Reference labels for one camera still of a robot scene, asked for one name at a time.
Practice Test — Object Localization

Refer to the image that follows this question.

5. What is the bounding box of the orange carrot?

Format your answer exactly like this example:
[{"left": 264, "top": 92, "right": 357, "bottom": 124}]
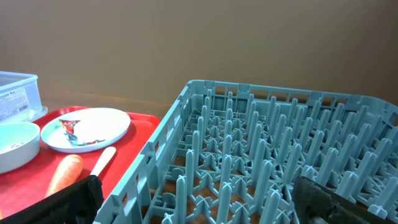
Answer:
[{"left": 45, "top": 154, "right": 84, "bottom": 197}]

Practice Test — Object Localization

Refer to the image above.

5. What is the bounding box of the red snack wrapper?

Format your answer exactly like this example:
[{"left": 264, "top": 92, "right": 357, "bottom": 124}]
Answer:
[{"left": 59, "top": 119, "right": 104, "bottom": 146}]

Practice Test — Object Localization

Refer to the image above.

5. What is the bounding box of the light blue plate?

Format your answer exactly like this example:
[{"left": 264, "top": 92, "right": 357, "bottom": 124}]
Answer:
[{"left": 40, "top": 108, "right": 131, "bottom": 154}]

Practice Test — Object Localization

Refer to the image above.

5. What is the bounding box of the mint green bowl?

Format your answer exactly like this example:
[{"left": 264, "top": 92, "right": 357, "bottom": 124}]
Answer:
[{"left": 1, "top": 122, "right": 40, "bottom": 174}]

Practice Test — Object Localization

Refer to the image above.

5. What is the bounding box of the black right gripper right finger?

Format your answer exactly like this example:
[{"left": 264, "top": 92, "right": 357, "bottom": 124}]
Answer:
[{"left": 292, "top": 176, "right": 394, "bottom": 224}]

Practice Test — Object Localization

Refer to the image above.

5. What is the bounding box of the grey-blue dishwasher rack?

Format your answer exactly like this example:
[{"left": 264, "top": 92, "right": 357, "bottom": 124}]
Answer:
[{"left": 95, "top": 80, "right": 397, "bottom": 223}]

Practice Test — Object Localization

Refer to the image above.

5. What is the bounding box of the red plastic tray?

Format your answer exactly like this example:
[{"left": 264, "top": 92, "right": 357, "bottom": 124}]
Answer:
[{"left": 1, "top": 112, "right": 160, "bottom": 217}]

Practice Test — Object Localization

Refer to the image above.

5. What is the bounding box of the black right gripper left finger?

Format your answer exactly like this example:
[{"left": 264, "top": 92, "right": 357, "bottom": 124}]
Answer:
[{"left": 1, "top": 175, "right": 104, "bottom": 224}]

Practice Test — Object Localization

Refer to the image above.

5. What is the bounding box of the white plastic spoon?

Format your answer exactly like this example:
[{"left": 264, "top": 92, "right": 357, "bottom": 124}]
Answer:
[{"left": 90, "top": 146, "right": 116, "bottom": 176}]

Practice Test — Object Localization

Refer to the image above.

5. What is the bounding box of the clear plastic bin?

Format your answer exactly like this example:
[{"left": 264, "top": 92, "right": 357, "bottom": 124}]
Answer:
[{"left": 1, "top": 71, "right": 48, "bottom": 123}]

